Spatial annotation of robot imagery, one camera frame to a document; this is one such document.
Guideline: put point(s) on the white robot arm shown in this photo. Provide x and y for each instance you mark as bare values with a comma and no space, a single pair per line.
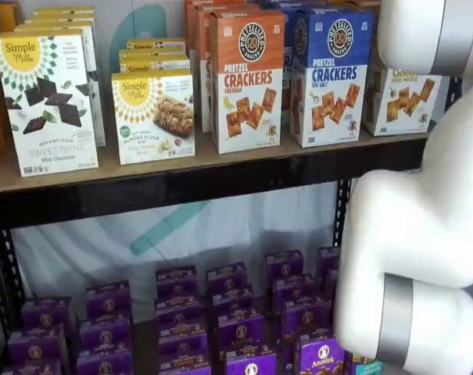
416,234

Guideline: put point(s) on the purple Annie's box teal label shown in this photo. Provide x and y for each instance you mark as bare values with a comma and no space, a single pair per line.
361,367

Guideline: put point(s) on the black metal shelf rack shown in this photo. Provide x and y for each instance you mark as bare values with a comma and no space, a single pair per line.
240,226

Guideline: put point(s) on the blue pretzel crackers box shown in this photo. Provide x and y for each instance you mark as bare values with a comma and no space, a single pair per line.
275,4
286,78
334,78

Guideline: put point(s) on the wooden metal shelf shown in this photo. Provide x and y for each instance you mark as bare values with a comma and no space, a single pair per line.
181,199

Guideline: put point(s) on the black perforated metal upright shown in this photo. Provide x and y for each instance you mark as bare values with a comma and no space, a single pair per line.
343,215
11,273

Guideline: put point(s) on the wooden shelf board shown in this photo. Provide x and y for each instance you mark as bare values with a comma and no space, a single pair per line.
162,172

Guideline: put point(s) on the orange pretzel crackers box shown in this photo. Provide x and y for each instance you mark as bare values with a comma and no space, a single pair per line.
248,78
189,39
205,58

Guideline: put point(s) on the purple Annie's snack box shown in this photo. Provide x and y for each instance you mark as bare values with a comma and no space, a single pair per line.
284,265
107,298
178,312
46,312
105,334
234,302
189,370
328,261
34,343
240,332
176,281
322,357
31,368
105,365
226,277
183,347
249,365
306,318
330,287
294,291

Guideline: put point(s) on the Simple Mills almond bar box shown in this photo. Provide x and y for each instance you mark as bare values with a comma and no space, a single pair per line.
154,54
158,45
158,67
154,117

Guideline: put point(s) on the yellow pretzel crackers box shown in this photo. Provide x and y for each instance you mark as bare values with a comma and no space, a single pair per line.
408,105

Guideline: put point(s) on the Simple Mills Sweet Thins box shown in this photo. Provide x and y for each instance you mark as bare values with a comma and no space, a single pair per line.
44,97
95,97
64,10
60,19

